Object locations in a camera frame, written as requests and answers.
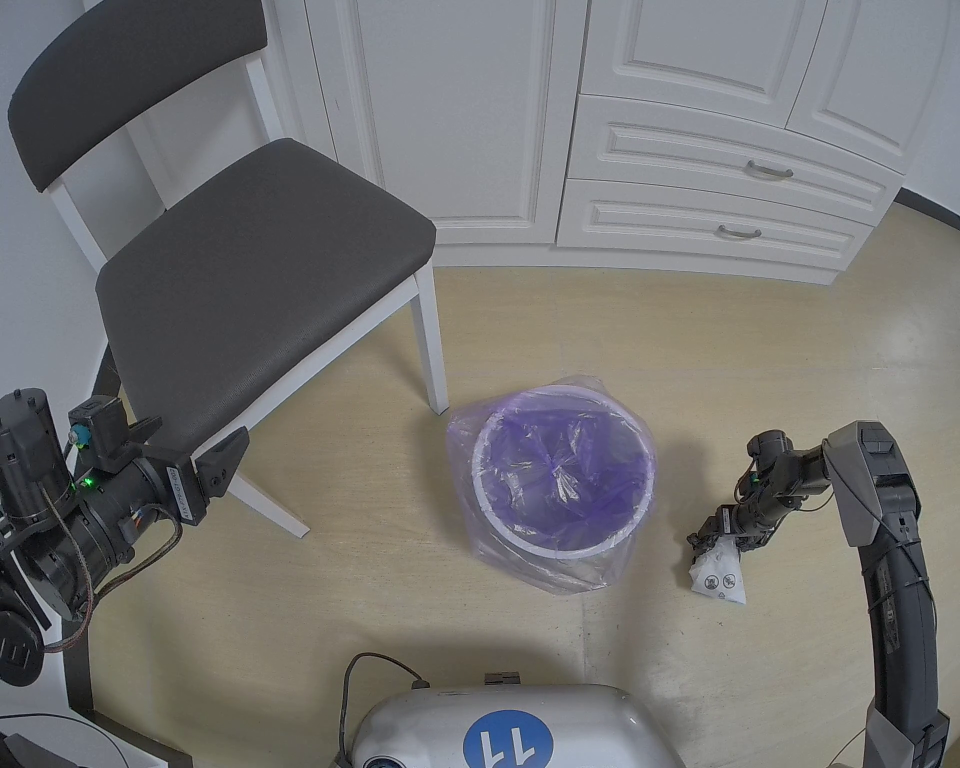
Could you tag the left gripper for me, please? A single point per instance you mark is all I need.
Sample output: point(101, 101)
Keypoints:
point(124, 499)

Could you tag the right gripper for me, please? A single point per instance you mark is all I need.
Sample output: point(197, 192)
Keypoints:
point(742, 517)

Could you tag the clear printed wrapper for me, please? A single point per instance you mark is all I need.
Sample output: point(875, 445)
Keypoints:
point(721, 581)

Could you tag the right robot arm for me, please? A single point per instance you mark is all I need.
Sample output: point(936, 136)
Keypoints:
point(896, 570)

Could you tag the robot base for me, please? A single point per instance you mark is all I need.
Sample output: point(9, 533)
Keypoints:
point(510, 731)

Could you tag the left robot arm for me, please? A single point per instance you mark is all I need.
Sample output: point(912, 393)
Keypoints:
point(26, 465)

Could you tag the purple plastic bag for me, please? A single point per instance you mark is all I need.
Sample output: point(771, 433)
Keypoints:
point(551, 465)

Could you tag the white trash bin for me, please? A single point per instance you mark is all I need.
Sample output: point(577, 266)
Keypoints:
point(486, 501)

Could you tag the white chair dark grey seat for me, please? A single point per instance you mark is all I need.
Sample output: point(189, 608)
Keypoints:
point(247, 270)

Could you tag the white wardrobe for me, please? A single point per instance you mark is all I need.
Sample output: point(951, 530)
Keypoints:
point(675, 112)

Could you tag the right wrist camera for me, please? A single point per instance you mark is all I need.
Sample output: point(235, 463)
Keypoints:
point(769, 450)

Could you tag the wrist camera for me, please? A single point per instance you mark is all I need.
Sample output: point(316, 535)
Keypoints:
point(769, 450)
point(101, 427)

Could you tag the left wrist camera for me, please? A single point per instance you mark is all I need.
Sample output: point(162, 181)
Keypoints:
point(101, 427)

